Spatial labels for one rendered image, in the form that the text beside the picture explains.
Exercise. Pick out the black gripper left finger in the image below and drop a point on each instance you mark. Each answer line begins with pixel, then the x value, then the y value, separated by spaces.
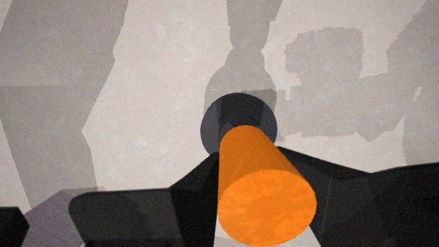
pixel 185 214

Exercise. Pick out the black round pedestal with silver shaft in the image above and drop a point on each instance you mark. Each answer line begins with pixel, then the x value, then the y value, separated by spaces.
pixel 232 110

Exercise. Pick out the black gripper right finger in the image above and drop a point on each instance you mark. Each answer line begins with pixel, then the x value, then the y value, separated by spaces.
pixel 361 209

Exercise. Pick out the orange knob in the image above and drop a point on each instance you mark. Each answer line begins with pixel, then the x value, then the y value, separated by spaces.
pixel 262 199

